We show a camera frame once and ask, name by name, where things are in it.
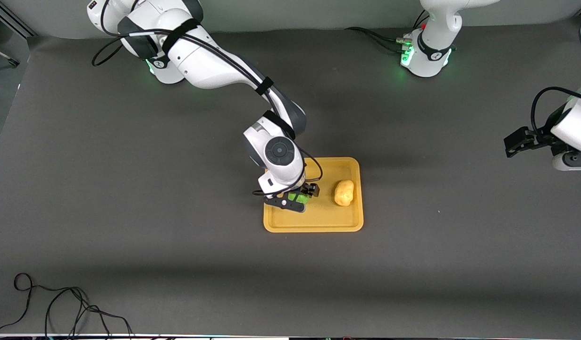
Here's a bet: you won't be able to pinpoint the orange plastic tray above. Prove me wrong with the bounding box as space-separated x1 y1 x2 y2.
263 157 364 233

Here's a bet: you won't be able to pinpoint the loose thin black cable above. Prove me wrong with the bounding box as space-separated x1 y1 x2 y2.
0 272 134 337

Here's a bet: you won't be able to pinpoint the dark grey table mat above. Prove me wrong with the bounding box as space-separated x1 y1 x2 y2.
0 19 581 337

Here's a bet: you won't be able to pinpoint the black left arm base cables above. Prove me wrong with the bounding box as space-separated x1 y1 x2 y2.
344 8 430 53

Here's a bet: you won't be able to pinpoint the yellow potato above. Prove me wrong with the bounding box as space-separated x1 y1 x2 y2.
334 179 355 207

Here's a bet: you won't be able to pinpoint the aluminium frame rail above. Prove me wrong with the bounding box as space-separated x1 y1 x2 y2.
0 0 38 39

